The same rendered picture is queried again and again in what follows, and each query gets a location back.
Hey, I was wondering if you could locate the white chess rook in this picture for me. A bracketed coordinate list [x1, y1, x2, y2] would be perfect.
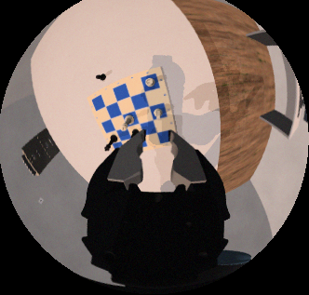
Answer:
[145, 78, 155, 87]

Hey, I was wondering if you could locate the blue and cream chessboard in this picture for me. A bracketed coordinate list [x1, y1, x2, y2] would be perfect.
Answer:
[87, 67, 176, 151]

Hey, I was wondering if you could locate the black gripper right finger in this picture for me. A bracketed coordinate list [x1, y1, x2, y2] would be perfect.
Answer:
[168, 130, 230, 221]

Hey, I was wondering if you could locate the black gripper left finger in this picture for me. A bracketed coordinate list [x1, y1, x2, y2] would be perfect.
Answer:
[81, 129, 146, 219]

